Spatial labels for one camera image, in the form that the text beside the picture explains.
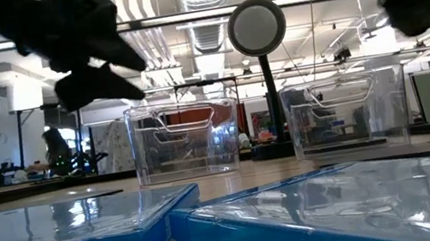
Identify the white patterned cloth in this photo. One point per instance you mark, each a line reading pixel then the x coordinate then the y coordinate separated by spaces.
pixel 113 147

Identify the black metal frame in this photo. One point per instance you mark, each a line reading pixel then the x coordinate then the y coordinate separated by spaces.
pixel 21 138

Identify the orange board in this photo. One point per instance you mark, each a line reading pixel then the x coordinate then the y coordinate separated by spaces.
pixel 190 116

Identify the white ceiling box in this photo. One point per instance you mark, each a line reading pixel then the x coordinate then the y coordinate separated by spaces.
pixel 25 96

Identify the black ceiling camera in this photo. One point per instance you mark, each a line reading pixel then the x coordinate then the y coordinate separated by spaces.
pixel 342 54

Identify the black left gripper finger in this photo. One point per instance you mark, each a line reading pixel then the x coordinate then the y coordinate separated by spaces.
pixel 92 85
pixel 122 55

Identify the clear plastic bin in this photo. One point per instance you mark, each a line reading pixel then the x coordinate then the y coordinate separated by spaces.
pixel 146 148
pixel 395 109

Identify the round lamp on black stand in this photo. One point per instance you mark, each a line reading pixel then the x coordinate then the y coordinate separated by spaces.
pixel 256 27

